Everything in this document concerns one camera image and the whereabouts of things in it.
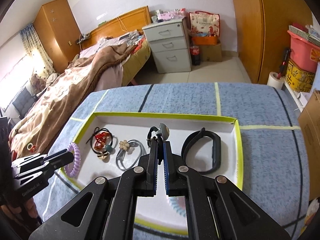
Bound pastel spiral hair tie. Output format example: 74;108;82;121
168;195;186;217

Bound orange box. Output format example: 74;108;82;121
192;36;220;46

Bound patterned curtain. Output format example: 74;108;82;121
20;23;55;80

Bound grey flower hair tie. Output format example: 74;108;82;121
115;139;148;172

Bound pink plastic bin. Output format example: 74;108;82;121
287;30;319;74

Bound brown blanket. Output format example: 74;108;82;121
9;43;136;158

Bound black hair tie pink charm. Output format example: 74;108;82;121
147;123;170;148

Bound paper towel roll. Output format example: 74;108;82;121
267;72;284;89

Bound black red beaded hair tie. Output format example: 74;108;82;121
86;127;119;161

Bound pink items on cabinet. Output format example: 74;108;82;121
151;8;185;23

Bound yellow patterned box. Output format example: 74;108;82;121
285;59;315;93

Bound long cardboard box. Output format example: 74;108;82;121
298;90;320;200

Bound black fitness band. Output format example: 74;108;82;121
181;127;222;176

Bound cola bottle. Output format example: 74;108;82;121
190;46;201;66

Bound lime green tray box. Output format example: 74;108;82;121
60;112;244;236

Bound person's left hand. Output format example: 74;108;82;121
1;198;39;219

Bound purple spiral hair tie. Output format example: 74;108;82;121
64;142;81;178

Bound red white gift bag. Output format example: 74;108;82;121
189;11;220;37

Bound corner wooden cabinet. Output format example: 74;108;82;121
33;0;80;74

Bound wooden headboard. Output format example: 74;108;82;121
81;6;151;49

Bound grey drawer cabinet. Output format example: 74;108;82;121
143;18;191;74

